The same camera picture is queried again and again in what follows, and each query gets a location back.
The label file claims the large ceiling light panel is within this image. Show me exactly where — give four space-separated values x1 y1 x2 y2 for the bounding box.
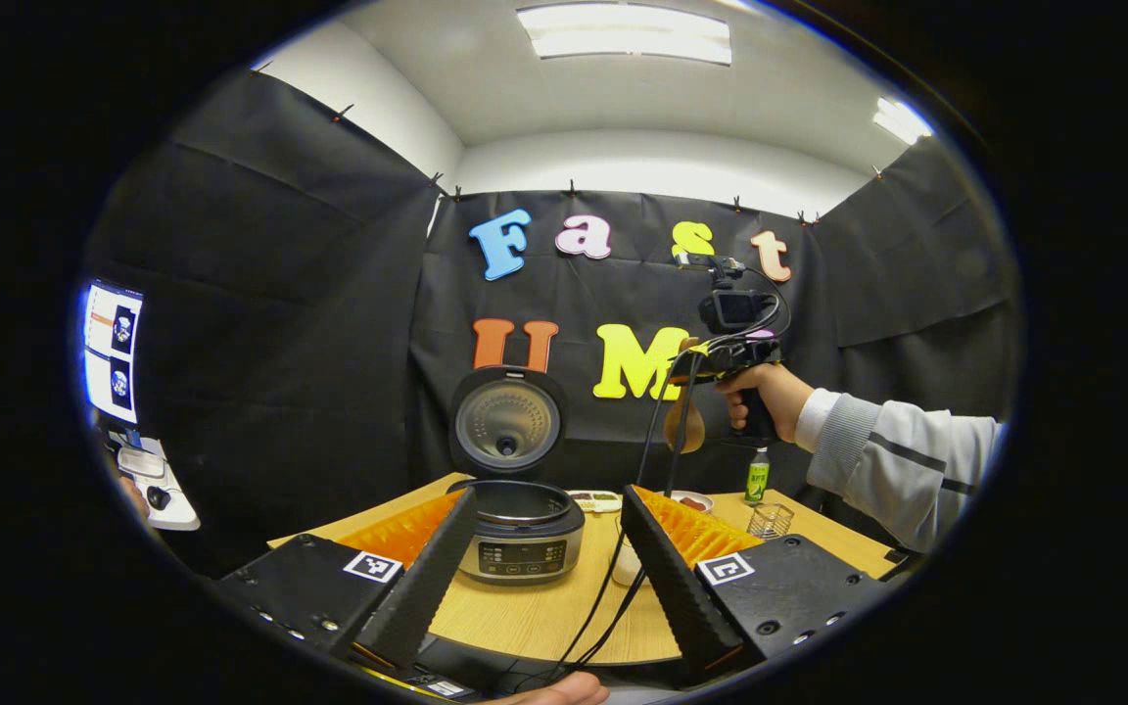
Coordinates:
517 2 733 67

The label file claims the green drink bottle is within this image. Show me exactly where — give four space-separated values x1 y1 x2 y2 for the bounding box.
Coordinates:
744 447 772 505

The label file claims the black backdrop cloth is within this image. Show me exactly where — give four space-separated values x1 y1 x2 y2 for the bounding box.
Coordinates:
79 69 1020 579

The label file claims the black cable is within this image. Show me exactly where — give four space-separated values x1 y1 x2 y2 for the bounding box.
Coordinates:
554 348 712 679
525 348 697 686

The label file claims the dark grey rice cooker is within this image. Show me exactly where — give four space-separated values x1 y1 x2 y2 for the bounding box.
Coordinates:
446 365 587 587

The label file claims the small ceiling light panel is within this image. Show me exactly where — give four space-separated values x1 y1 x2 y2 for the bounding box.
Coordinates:
872 96 935 146

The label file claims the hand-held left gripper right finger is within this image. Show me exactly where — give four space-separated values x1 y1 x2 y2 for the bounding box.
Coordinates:
621 484 903 677

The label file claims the wooden spoon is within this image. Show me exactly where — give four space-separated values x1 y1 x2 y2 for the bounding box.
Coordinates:
663 338 707 455

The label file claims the metal wire chopstick holder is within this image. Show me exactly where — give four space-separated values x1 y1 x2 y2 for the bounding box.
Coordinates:
747 502 796 541

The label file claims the white side desk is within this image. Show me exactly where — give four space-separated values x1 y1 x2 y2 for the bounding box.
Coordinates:
104 436 201 532

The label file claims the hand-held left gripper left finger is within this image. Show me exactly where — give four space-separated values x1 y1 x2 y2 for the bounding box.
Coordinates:
216 487 482 672

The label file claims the computer monitor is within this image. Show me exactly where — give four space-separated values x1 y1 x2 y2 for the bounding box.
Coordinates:
82 281 144 424

